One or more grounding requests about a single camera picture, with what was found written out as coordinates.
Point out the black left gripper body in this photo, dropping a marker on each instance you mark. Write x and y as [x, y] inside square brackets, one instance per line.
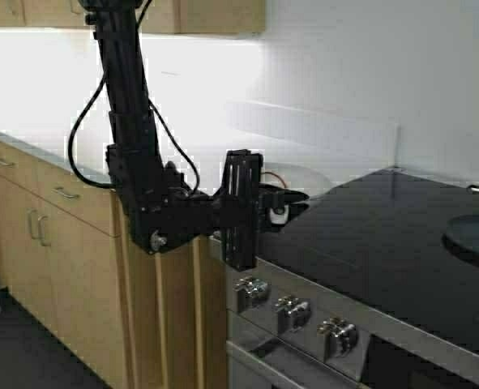
[246, 207]

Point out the white bowl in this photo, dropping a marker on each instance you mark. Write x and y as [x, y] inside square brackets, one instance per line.
[296, 177]

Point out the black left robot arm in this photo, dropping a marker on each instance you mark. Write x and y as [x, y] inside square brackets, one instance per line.
[164, 212]

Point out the black frying pan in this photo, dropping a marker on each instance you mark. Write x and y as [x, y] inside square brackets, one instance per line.
[460, 235]

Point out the left chrome stove knob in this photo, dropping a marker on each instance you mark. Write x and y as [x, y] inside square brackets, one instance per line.
[251, 292]

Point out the chrome stove knob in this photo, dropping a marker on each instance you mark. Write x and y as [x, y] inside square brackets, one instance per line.
[251, 292]
[339, 337]
[292, 313]

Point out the middle chrome stove knob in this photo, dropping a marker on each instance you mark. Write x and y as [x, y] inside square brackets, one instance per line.
[292, 313]

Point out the stainless steel oven front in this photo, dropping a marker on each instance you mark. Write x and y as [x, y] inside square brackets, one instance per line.
[370, 310]

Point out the black glass cooktop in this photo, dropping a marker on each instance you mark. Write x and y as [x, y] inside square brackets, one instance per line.
[379, 239]

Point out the right chrome stove knob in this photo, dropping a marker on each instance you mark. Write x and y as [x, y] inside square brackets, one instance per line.
[339, 337]

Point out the wooden lower base cabinet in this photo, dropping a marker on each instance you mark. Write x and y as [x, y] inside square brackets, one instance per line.
[135, 320]

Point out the wooden upper wall cabinet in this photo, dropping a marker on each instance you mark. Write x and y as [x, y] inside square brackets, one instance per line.
[219, 18]

